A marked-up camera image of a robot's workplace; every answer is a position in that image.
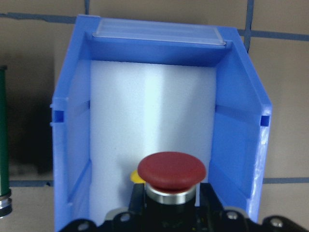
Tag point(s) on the red mushroom push button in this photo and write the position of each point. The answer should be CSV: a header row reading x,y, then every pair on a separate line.
x,y
171,180

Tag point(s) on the green conveyor belt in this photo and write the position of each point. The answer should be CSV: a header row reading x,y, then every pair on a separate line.
x,y
5,191

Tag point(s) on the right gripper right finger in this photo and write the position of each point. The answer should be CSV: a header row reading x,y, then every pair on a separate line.
x,y
208,199

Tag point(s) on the right blue plastic bin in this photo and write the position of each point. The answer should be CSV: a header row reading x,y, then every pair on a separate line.
x,y
130,88

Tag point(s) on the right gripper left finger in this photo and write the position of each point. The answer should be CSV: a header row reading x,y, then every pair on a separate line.
x,y
137,200

